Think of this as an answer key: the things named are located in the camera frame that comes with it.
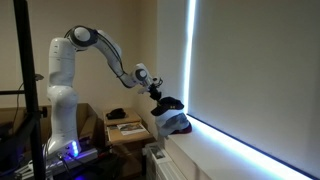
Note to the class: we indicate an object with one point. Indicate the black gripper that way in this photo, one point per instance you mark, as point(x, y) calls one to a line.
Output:
point(155, 94)

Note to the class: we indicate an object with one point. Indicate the navy cap yellow logo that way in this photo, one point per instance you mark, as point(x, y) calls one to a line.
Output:
point(165, 104)

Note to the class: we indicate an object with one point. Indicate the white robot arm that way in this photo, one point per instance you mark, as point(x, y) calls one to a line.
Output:
point(63, 95)

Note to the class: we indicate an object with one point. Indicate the maroon cap on sill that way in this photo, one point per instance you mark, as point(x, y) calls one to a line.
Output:
point(186, 130)

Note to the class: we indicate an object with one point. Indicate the roller window blind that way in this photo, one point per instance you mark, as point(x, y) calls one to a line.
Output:
point(255, 74)

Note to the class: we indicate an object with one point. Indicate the black telephone handset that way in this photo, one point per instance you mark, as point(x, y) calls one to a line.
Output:
point(118, 113)

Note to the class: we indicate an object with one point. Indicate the colourful brochure paper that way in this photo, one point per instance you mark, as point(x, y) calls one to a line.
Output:
point(130, 128)

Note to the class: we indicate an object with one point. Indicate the wooden cabinet desk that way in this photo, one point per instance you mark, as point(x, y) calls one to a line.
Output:
point(131, 153)

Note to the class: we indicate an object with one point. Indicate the sticker label on heater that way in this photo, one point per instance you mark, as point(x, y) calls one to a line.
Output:
point(158, 154)

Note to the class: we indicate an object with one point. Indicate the white wall heater unit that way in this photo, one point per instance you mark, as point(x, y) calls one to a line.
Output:
point(160, 169)

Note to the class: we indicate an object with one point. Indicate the black camera stand pole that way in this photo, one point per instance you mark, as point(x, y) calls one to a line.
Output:
point(31, 125)

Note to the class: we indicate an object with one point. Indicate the aluminium rail base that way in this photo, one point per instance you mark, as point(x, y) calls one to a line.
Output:
point(61, 162)

